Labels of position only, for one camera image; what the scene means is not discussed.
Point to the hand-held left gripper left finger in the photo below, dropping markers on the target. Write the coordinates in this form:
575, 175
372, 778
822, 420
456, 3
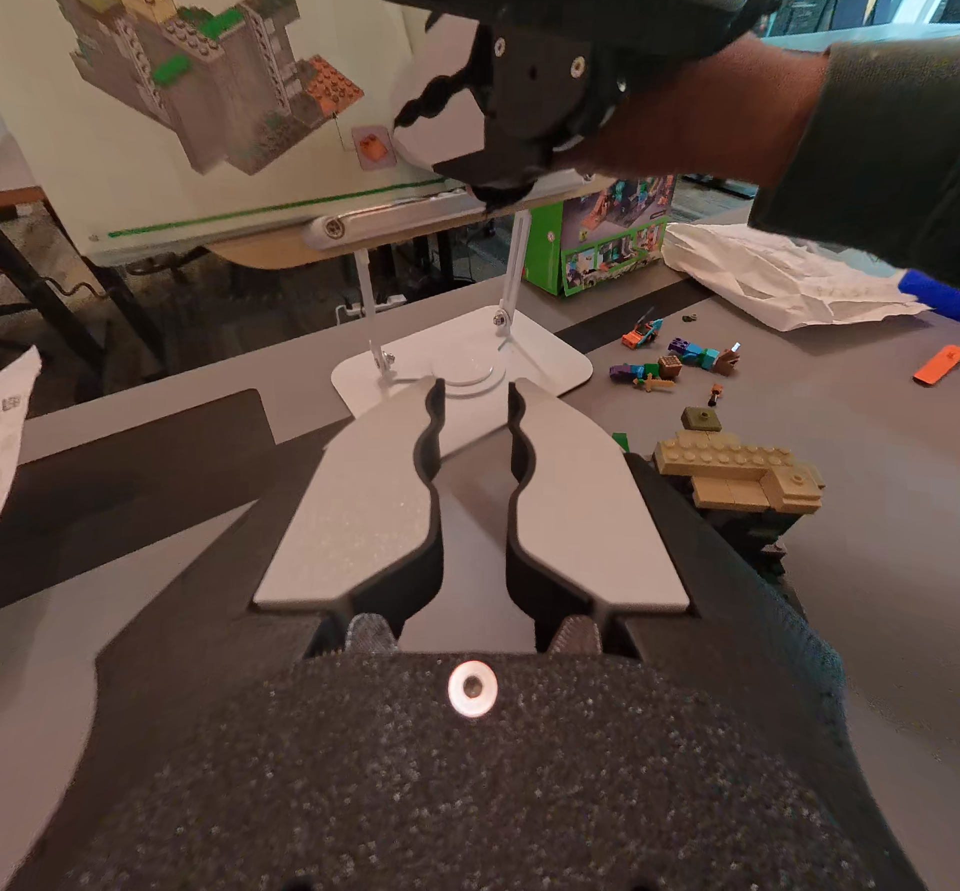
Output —
352, 516

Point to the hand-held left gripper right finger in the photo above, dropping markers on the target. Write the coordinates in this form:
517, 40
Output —
600, 516

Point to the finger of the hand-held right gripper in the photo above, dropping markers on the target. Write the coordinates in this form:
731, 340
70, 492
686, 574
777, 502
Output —
442, 145
454, 43

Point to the brick building model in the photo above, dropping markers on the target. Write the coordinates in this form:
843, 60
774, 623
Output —
720, 456

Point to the instruction booklet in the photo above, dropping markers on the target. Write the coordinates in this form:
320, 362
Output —
90, 156

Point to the person's right forearm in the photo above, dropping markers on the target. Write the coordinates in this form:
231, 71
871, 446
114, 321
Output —
885, 156

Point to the brown top office desk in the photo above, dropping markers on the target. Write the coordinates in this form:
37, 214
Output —
19, 201

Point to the person's right hand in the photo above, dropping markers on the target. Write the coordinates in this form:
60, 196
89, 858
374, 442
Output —
712, 118

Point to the small brick torch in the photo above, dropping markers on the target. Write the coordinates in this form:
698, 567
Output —
715, 394

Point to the pile of small brick figures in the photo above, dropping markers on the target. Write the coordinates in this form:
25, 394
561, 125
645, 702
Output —
675, 366

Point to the toy brick set box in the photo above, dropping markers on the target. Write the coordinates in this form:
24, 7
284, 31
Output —
600, 246

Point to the white book stand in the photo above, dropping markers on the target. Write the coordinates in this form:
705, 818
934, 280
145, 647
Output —
465, 340

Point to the orange brick separator tool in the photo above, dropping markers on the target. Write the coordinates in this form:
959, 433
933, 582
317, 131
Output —
937, 366

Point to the blue plastic bin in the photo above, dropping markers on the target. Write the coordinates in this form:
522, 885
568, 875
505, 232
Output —
934, 295

